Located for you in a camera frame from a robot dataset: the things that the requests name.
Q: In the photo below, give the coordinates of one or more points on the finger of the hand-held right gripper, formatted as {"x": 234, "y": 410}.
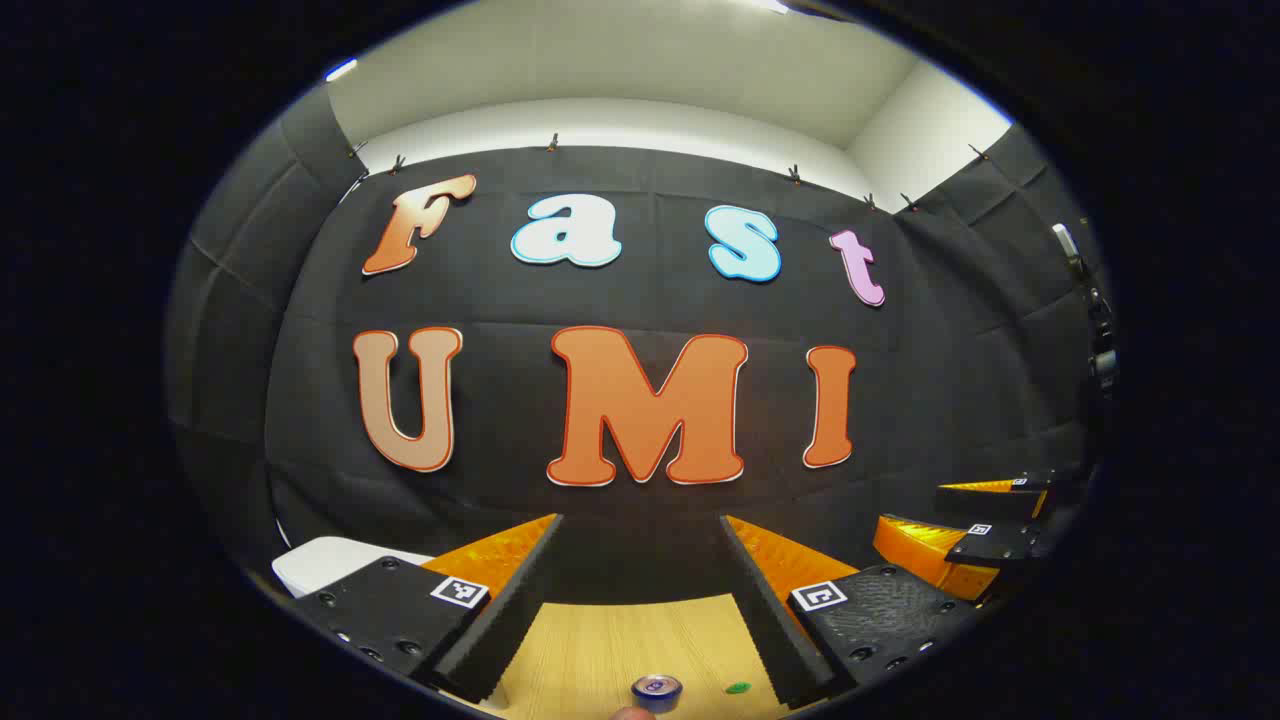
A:
{"x": 990, "y": 545}
{"x": 1000, "y": 498}

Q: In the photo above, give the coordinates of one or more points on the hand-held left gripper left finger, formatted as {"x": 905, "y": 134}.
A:
{"x": 500, "y": 610}

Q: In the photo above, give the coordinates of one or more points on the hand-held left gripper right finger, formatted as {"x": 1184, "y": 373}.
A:
{"x": 775, "y": 620}

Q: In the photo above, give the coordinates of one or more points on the blue silver pop can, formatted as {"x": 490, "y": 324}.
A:
{"x": 656, "y": 690}

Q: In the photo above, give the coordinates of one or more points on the black backdrop cloth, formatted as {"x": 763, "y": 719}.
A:
{"x": 620, "y": 300}

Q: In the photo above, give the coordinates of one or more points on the white desktop garbage bin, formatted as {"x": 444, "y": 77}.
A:
{"x": 330, "y": 562}

